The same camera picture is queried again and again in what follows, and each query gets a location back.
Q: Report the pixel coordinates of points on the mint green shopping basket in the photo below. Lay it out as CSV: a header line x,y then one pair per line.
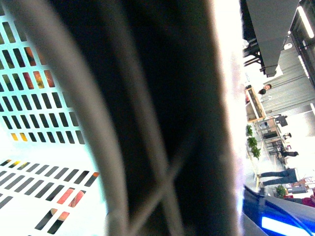
x,y
43,151

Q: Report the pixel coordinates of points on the pink peach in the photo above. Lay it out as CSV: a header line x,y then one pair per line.
x,y
72,200

